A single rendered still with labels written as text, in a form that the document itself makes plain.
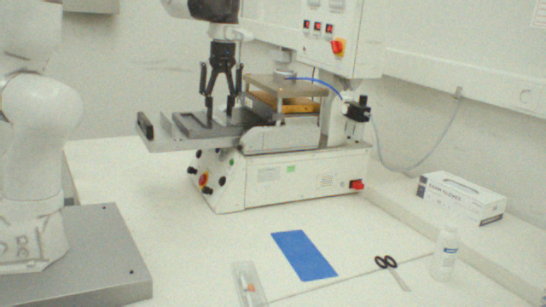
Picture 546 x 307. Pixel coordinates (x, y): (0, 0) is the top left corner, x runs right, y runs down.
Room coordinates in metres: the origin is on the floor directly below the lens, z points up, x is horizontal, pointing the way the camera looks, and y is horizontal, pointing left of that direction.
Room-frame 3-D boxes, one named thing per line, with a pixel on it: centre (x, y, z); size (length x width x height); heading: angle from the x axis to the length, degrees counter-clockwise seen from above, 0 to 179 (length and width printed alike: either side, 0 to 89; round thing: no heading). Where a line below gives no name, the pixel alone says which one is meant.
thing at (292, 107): (1.43, -0.02, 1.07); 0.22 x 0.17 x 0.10; 28
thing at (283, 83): (1.44, -0.05, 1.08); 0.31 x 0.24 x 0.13; 28
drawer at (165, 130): (1.30, 0.26, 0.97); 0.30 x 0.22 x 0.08; 118
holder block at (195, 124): (1.32, 0.22, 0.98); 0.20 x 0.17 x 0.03; 28
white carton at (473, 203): (1.27, -0.59, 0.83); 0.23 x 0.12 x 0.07; 34
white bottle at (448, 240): (0.95, -0.44, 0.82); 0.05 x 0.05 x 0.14
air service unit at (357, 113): (1.30, -0.23, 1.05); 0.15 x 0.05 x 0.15; 28
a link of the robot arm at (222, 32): (1.33, 0.15, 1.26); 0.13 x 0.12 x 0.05; 28
